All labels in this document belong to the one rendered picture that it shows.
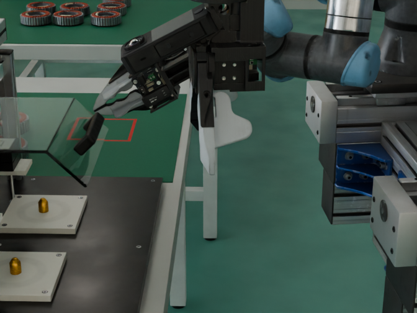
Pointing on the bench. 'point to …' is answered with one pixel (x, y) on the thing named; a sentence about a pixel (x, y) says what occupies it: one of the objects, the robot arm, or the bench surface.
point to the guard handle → (91, 135)
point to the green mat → (152, 169)
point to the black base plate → (92, 243)
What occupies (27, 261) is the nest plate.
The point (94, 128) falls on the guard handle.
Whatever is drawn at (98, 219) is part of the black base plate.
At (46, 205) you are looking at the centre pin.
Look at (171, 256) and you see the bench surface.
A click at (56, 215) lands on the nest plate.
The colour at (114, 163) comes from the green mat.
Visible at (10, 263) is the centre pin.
